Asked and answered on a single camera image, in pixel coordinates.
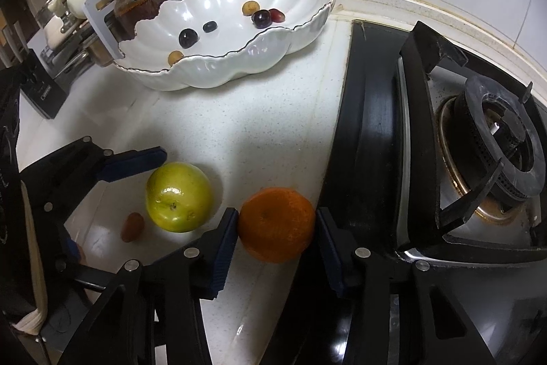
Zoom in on orange tangerine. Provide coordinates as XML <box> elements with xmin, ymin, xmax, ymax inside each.
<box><xmin>238</xmin><ymin>187</ymin><xmax>315</xmax><ymax>264</ymax></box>

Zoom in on red cherry tomato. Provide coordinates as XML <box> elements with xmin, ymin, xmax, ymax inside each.
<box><xmin>121</xmin><ymin>212</ymin><xmax>145</xmax><ymax>243</ymax></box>

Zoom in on green apple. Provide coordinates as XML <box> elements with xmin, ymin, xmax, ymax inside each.
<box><xmin>146</xmin><ymin>162</ymin><xmax>215</xmax><ymax>233</ymax></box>

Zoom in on yellow longan fruit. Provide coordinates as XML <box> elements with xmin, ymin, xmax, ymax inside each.
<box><xmin>168</xmin><ymin>50</ymin><xmax>185</xmax><ymax>67</ymax></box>

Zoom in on dark grape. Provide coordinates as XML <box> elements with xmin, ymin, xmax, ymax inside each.
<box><xmin>251</xmin><ymin>9</ymin><xmax>272</xmax><ymax>30</ymax></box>
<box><xmin>178</xmin><ymin>28</ymin><xmax>199</xmax><ymax>49</ymax></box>

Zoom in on person left hand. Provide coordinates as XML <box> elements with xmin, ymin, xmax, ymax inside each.
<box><xmin>66</xmin><ymin>235</ymin><xmax>86</xmax><ymax>264</ymax></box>

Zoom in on black knife block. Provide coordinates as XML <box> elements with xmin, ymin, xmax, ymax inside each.
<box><xmin>1</xmin><ymin>22</ymin><xmax>68</xmax><ymax>119</ymax></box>

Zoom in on black gas stove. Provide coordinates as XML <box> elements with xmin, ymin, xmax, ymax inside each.
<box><xmin>262</xmin><ymin>20</ymin><xmax>546</xmax><ymax>364</ymax></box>

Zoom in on small steel lidded pot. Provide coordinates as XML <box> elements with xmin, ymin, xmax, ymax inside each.
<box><xmin>43</xmin><ymin>0</ymin><xmax>68</xmax><ymax>50</ymax></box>

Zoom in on glass jar green lid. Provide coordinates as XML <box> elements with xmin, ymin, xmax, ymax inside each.
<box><xmin>114</xmin><ymin>0</ymin><xmax>167</xmax><ymax>40</ymax></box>

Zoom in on white scalloped fruit bowl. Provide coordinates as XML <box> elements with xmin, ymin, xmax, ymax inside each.
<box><xmin>114</xmin><ymin>0</ymin><xmax>336</xmax><ymax>91</ymax></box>

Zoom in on yellow longan in bowl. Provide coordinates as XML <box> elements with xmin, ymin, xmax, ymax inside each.
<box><xmin>242</xmin><ymin>1</ymin><xmax>261</xmax><ymax>17</ymax></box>

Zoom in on red jujube in bowl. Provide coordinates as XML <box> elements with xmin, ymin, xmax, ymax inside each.
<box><xmin>269</xmin><ymin>8</ymin><xmax>285</xmax><ymax>23</ymax></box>

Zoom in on white picture frame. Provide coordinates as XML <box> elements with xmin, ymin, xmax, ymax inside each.
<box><xmin>82</xmin><ymin>0</ymin><xmax>124</xmax><ymax>59</ymax></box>

